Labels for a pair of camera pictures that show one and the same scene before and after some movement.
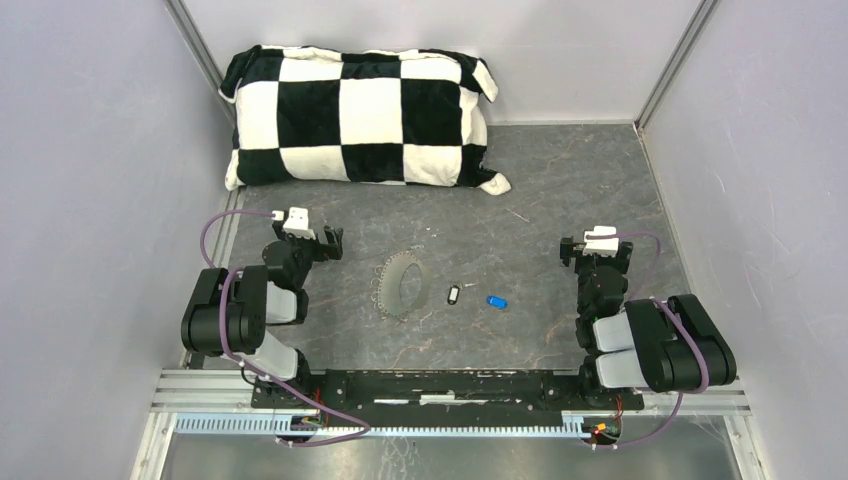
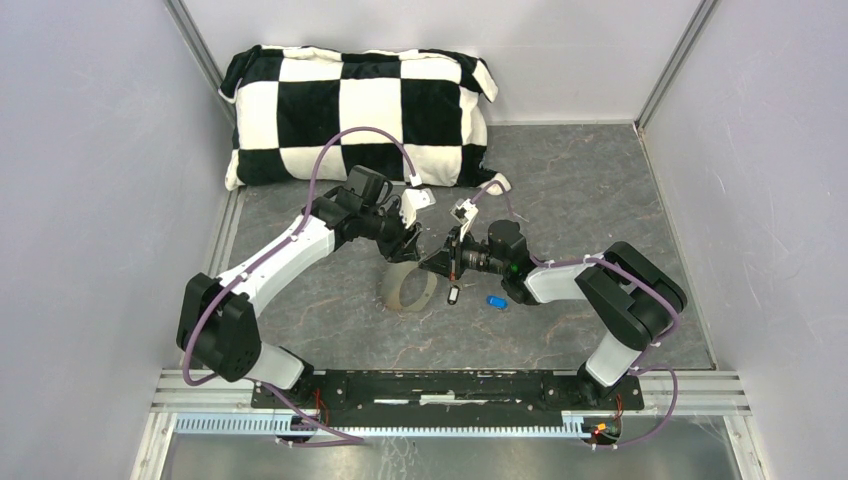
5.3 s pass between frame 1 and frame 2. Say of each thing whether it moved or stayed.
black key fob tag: stayed
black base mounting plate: stayed
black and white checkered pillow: stayed
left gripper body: moved
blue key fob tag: stayed
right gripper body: moved
